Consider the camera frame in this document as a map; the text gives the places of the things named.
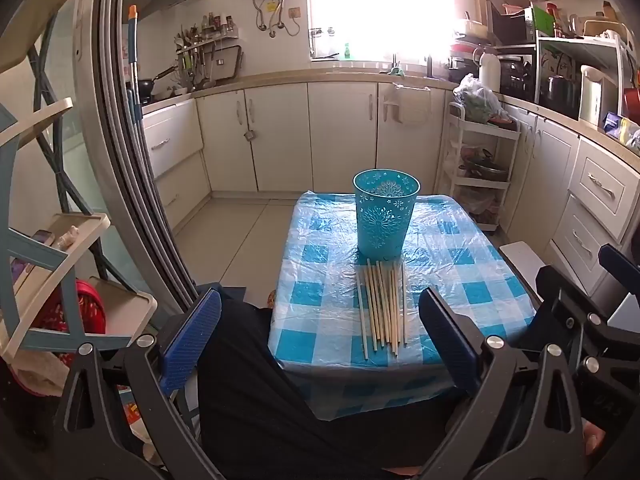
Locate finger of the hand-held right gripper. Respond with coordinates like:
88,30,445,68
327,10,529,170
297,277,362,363
515,265,623,361
598,244,640,291

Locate wall utensil rack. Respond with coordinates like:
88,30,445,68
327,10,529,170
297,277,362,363
175,12,241,88

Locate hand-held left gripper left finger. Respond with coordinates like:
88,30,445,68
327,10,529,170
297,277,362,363
52,287,223,480

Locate red bag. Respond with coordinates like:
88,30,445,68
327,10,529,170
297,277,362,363
35,280,107,361

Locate white appliance shelf rack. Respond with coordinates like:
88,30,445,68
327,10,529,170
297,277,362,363
535,35,632,122

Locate grey baking tray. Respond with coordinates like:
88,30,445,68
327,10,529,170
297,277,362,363
212,45,244,83

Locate cream base cabinets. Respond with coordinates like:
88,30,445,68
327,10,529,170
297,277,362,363
142,82,461,196

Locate black wok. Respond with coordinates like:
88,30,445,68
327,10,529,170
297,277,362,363
137,66,178,103

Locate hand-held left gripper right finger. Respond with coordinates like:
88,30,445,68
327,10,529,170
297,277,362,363
417,287,587,480

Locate pan with glass lid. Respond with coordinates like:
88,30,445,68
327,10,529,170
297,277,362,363
460,157,511,181

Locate blue long-handled broom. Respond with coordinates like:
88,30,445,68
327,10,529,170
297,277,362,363
125,5,144,128

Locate bundle of wooden chopsticks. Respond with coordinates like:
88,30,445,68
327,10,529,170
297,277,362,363
356,258,408,361

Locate grey sliding door frame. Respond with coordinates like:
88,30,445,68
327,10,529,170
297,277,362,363
72,0,201,316

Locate white electric kettle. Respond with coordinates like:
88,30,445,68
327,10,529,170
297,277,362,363
579,65,618,128

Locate stack of cookware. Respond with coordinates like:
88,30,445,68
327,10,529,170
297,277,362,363
450,17,493,83

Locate blue and cream shelf unit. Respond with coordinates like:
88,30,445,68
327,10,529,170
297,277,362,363
0,0,158,366

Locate white kitchen trolley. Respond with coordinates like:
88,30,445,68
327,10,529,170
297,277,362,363
436,101,521,233

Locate plastic bag of greens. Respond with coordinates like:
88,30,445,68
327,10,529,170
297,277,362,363
452,73,511,124

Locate green cutting board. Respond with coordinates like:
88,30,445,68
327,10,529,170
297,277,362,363
531,5,556,43

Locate black toaster oven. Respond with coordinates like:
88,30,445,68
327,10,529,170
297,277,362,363
495,55,537,102

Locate teal perforated plastic basket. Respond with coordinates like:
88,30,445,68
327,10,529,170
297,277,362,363
353,169,421,259

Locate black microwave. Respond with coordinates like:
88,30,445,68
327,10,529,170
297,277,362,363
492,7,536,46

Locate white thermos jug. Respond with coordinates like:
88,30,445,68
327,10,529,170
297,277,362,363
479,51,502,92

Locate blue checked plastic tablecloth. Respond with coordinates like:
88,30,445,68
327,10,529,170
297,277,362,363
267,191,543,423

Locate person's right hand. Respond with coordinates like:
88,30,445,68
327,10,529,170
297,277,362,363
581,420,610,461

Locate white door-mounted holder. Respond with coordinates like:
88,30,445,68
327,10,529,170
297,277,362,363
382,82,432,126

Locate bright kitchen window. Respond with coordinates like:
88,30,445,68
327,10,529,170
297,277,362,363
306,0,458,63

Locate steel cooking pot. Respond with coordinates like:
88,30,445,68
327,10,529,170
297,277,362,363
541,75,581,111

